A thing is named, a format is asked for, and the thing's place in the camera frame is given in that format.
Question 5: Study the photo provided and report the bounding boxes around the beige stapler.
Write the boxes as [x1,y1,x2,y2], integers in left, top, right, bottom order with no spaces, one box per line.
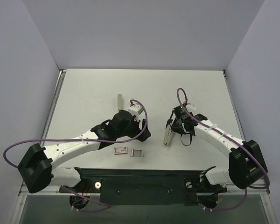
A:
[117,94,123,111]

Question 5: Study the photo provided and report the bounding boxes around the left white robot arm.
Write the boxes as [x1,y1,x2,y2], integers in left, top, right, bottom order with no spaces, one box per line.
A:
[18,110,151,193]

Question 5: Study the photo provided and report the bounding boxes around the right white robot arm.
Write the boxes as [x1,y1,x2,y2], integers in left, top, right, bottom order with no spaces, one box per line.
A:
[163,104,269,191]

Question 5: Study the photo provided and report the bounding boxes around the red white staple box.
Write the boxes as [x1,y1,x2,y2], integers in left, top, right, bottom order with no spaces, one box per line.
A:
[114,147,128,155]

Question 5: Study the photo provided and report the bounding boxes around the open staple box tray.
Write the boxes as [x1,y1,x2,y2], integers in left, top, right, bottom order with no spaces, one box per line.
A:
[131,149,145,157]

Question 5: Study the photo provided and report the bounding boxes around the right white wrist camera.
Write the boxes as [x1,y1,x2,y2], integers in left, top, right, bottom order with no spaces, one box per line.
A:
[184,101,196,113]

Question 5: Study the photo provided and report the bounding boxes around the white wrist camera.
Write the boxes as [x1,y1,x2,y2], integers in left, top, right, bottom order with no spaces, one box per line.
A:
[184,101,196,113]
[128,100,144,122]

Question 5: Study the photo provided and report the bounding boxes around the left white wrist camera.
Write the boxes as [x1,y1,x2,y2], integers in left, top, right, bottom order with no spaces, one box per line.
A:
[128,100,144,122]

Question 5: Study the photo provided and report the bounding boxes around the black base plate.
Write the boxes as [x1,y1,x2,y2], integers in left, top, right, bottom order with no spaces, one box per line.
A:
[71,168,227,206]

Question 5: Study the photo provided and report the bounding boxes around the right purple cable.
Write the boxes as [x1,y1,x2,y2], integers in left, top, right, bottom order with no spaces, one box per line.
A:
[176,87,270,212]

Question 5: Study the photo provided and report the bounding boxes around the purple cable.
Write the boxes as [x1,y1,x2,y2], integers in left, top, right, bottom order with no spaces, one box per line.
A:
[2,99,148,213]
[176,87,270,212]

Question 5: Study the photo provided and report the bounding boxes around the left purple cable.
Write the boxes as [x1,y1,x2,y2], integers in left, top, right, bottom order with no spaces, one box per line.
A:
[2,99,148,213]

